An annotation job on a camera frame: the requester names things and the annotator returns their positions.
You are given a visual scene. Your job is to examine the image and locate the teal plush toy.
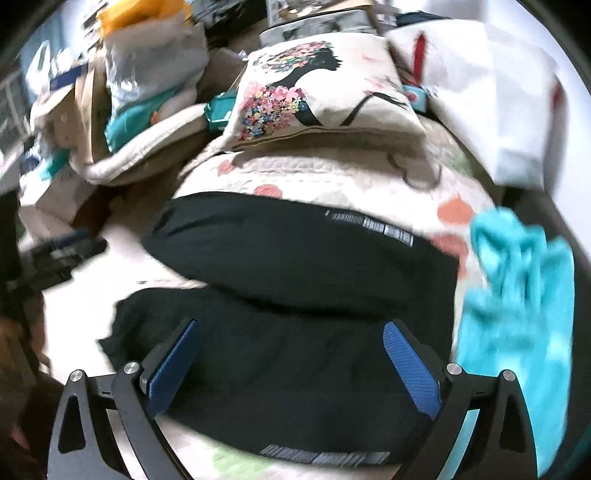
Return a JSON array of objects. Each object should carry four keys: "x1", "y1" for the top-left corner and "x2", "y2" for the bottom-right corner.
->
[{"x1": 105, "y1": 88, "x2": 178, "y2": 151}]

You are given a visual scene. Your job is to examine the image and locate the beige recliner chair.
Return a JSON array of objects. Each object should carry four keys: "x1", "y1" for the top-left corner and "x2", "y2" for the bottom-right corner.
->
[{"x1": 69, "y1": 106, "x2": 232, "y2": 185}]

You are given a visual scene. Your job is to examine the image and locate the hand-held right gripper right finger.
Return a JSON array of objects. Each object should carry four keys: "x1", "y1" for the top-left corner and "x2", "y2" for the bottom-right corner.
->
[{"x1": 382, "y1": 318, "x2": 539, "y2": 480}]

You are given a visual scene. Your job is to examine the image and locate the small teal packet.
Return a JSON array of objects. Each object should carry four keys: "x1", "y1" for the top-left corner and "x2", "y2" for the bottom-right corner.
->
[{"x1": 402, "y1": 83, "x2": 428, "y2": 114}]

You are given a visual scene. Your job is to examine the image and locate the white red-striped pillow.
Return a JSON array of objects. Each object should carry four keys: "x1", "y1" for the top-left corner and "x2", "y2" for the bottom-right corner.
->
[{"x1": 385, "y1": 21, "x2": 561, "y2": 190}]

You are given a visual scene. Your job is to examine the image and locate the yellow cloth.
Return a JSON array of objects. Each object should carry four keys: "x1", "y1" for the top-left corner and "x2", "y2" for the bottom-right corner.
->
[{"x1": 97, "y1": 0, "x2": 192, "y2": 40}]

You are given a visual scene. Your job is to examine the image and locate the turquoise fleece garment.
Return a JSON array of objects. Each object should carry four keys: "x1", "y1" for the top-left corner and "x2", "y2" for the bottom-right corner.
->
[{"x1": 455, "y1": 208, "x2": 575, "y2": 476}]

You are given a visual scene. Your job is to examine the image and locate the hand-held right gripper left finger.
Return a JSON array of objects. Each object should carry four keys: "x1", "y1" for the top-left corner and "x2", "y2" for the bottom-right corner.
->
[{"x1": 48, "y1": 318, "x2": 202, "y2": 480}]

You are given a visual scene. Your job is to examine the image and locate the heart-patterned quilt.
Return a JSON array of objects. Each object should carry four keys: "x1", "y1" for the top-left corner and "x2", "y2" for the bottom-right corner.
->
[{"x1": 175, "y1": 115, "x2": 504, "y2": 480}]

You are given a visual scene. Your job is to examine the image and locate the teal tissue pack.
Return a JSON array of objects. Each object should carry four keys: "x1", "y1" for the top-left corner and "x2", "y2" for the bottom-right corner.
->
[{"x1": 204, "y1": 91, "x2": 238, "y2": 134}]

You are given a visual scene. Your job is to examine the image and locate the flower-printed cushion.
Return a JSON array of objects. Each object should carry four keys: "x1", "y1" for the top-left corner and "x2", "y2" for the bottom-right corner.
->
[{"x1": 226, "y1": 39, "x2": 428, "y2": 151}]

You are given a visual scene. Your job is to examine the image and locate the black pants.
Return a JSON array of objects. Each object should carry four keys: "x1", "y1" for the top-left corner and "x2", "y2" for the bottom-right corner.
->
[{"x1": 97, "y1": 191, "x2": 462, "y2": 467}]

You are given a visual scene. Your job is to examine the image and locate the cardboard box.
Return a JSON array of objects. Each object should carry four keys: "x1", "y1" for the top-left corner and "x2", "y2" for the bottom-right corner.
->
[{"x1": 74, "y1": 69, "x2": 112, "y2": 162}]

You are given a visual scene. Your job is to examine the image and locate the grey plastic bag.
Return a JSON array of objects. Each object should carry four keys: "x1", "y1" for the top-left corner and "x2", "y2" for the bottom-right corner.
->
[{"x1": 104, "y1": 23, "x2": 208, "y2": 116}]

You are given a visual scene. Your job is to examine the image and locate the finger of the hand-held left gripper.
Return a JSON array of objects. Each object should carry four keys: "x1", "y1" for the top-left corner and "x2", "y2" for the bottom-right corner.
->
[{"x1": 28, "y1": 231, "x2": 108, "y2": 289}]

